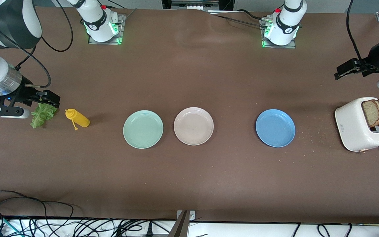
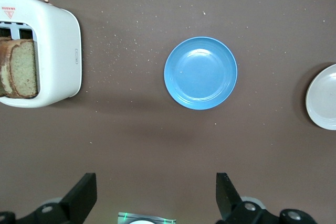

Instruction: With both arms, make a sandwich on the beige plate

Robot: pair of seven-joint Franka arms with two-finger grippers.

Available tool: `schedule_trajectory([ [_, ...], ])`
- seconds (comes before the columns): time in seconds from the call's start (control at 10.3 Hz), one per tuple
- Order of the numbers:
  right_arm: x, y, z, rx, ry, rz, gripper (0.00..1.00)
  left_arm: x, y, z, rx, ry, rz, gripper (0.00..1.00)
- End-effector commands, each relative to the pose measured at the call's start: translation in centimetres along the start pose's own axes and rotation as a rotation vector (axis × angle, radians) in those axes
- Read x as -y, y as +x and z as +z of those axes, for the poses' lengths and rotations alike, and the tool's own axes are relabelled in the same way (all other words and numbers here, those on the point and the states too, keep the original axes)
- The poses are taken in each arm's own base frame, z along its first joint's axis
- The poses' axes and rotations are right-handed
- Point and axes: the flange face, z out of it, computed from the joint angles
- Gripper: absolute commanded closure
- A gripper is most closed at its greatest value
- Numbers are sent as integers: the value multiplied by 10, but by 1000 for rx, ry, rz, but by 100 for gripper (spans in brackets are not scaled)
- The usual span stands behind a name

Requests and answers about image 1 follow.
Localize green lettuce leaf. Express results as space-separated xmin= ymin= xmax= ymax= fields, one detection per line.
xmin=30 ymin=103 xmax=59 ymax=129

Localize blue plate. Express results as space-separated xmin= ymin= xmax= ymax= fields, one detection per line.
xmin=255 ymin=109 xmax=296 ymax=148

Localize mint green plate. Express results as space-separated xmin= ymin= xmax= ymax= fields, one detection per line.
xmin=123 ymin=110 xmax=164 ymax=149

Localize beige plate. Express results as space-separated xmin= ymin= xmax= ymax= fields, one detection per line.
xmin=173 ymin=107 xmax=215 ymax=146

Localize yellow mustard squeeze bottle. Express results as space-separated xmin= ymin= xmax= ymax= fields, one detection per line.
xmin=65 ymin=109 xmax=90 ymax=130

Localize white toaster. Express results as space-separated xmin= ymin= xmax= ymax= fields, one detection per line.
xmin=335 ymin=97 xmax=379 ymax=154

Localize black equipment box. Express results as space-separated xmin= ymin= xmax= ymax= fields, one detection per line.
xmin=162 ymin=0 xmax=235 ymax=11

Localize brown table cover sheet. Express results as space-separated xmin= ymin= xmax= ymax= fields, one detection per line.
xmin=0 ymin=6 xmax=379 ymax=224

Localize dark metal bar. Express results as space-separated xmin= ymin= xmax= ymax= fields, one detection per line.
xmin=168 ymin=211 xmax=190 ymax=237

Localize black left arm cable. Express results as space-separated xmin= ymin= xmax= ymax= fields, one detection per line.
xmin=346 ymin=0 xmax=379 ymax=66

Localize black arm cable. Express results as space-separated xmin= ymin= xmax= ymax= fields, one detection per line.
xmin=346 ymin=0 xmax=379 ymax=66
xmin=0 ymin=0 xmax=75 ymax=89

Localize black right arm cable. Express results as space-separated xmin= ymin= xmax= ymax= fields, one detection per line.
xmin=0 ymin=0 xmax=75 ymax=89

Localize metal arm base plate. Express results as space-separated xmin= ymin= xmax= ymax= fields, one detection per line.
xmin=259 ymin=18 xmax=297 ymax=49
xmin=88 ymin=14 xmax=126 ymax=45

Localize long black looped cable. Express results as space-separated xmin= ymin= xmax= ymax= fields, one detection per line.
xmin=0 ymin=190 xmax=75 ymax=219

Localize black base cable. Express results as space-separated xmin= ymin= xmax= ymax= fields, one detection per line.
xmin=209 ymin=9 xmax=269 ymax=28

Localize tangled black cables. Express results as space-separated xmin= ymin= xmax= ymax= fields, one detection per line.
xmin=0 ymin=197 xmax=177 ymax=237

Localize grey metal bracket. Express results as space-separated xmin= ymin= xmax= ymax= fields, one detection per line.
xmin=176 ymin=210 xmax=196 ymax=222

